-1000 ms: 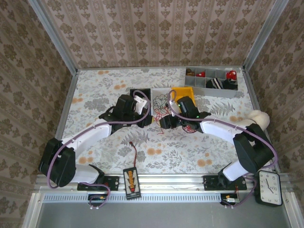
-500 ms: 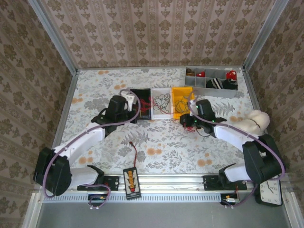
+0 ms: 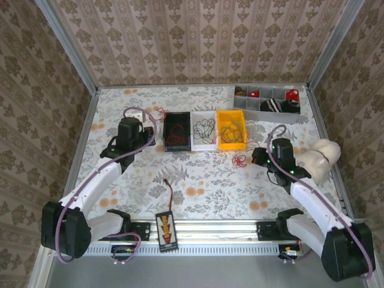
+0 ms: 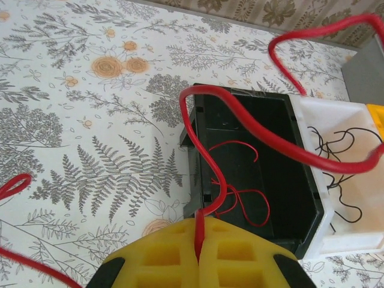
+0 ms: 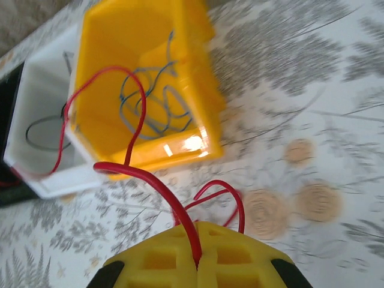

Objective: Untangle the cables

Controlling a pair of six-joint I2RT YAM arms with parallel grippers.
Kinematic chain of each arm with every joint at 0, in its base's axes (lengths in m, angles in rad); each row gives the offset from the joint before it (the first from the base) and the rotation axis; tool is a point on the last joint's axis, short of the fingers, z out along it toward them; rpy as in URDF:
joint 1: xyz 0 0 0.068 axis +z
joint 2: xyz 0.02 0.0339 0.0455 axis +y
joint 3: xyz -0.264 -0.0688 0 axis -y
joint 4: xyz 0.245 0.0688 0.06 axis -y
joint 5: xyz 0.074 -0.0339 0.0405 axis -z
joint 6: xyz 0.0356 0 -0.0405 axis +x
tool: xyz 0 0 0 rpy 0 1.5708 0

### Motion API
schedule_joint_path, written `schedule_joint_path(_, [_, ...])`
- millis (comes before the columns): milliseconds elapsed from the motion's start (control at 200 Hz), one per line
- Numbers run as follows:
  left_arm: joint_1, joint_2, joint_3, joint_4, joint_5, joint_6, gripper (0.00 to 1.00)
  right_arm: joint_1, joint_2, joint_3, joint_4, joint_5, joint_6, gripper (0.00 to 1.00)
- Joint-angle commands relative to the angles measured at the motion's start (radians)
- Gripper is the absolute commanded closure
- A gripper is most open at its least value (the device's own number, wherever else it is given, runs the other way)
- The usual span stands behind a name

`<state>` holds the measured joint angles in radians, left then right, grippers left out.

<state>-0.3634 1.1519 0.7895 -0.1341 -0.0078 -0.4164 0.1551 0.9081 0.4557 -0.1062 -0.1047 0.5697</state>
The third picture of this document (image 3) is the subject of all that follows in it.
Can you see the yellow plastic bin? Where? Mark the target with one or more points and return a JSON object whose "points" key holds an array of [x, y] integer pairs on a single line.
{"points": [[231, 146]]}

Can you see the black plastic bin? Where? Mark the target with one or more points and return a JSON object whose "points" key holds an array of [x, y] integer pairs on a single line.
{"points": [[177, 147]]}

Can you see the white plastic bin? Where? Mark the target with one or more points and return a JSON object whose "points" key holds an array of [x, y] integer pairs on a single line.
{"points": [[204, 146]]}

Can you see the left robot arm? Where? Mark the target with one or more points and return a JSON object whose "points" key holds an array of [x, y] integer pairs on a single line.
{"points": [[90, 189]]}

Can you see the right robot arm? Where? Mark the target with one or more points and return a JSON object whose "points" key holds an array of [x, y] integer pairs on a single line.
{"points": [[315, 207]]}

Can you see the white plush toy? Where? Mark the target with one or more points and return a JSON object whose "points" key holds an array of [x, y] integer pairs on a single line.
{"points": [[321, 159]]}

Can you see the grey compartment organizer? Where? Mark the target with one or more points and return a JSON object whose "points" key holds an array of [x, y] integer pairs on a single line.
{"points": [[253, 112]]}

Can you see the black white striped sock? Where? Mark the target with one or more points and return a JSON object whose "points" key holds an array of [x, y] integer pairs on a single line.
{"points": [[270, 105]]}

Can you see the red white small item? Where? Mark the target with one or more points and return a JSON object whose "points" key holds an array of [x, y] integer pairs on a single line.
{"points": [[292, 94]]}

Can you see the brown small item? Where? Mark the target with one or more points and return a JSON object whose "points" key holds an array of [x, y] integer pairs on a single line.
{"points": [[239, 90]]}

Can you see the black circuit board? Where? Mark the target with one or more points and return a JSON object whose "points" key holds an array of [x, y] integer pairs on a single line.
{"points": [[166, 231]]}

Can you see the silver connector plug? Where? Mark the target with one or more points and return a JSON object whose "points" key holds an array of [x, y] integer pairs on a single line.
{"points": [[291, 253]]}

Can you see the green orange connector plug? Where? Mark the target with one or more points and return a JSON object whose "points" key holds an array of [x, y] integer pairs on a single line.
{"points": [[127, 250]]}

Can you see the grey metal panel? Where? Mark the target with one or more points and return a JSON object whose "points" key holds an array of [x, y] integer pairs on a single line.
{"points": [[195, 273]]}

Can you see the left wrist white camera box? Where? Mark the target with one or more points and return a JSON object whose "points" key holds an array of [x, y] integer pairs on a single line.
{"points": [[135, 115]]}

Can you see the aluminium side rail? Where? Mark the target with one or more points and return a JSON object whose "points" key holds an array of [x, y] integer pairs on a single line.
{"points": [[81, 144], [318, 120]]}

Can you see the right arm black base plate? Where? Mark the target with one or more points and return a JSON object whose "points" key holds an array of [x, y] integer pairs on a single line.
{"points": [[264, 231]]}

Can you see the aluminium front rail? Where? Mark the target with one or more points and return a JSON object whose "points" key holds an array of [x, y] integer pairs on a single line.
{"points": [[216, 231]]}

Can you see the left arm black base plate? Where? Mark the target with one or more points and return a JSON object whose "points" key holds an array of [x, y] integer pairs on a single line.
{"points": [[144, 231]]}

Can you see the aluminium frame post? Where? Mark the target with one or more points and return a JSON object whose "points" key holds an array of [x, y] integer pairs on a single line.
{"points": [[67, 45], [333, 45]]}

